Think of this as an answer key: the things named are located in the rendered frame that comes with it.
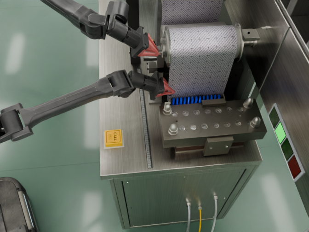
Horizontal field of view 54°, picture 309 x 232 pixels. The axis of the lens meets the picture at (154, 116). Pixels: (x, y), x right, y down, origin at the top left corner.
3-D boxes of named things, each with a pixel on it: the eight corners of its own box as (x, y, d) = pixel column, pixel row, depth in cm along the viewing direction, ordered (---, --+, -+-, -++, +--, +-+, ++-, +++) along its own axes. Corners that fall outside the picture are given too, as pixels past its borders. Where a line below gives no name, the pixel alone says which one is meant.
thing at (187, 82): (167, 100, 127) (169, 68, 112) (222, 95, 129) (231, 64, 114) (167, 101, 127) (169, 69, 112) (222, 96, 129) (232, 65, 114)
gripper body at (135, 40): (135, 59, 105) (117, 50, 100) (134, 39, 110) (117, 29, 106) (147, 47, 101) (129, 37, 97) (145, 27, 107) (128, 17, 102)
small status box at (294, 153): (267, 115, 107) (273, 102, 101) (269, 114, 107) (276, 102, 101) (293, 182, 92) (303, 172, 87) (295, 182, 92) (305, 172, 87)
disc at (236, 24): (226, 40, 123) (236, 12, 109) (227, 39, 123) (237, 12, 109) (233, 70, 116) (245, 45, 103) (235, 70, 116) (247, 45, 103)
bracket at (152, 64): (146, 95, 143) (146, 46, 118) (160, 95, 143) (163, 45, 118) (147, 104, 140) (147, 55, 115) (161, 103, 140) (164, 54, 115)
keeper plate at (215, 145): (202, 151, 125) (206, 137, 116) (226, 149, 126) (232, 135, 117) (203, 157, 124) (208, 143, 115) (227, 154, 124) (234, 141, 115)
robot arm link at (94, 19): (88, 37, 103) (87, 21, 95) (94, 10, 107) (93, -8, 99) (123, 43, 104) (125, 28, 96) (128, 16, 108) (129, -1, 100)
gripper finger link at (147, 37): (153, 67, 110) (132, 56, 105) (151, 53, 114) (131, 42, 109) (165, 55, 106) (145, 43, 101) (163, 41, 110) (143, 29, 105)
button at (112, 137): (105, 133, 131) (104, 130, 129) (121, 131, 131) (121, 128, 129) (105, 147, 127) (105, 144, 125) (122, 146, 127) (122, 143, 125)
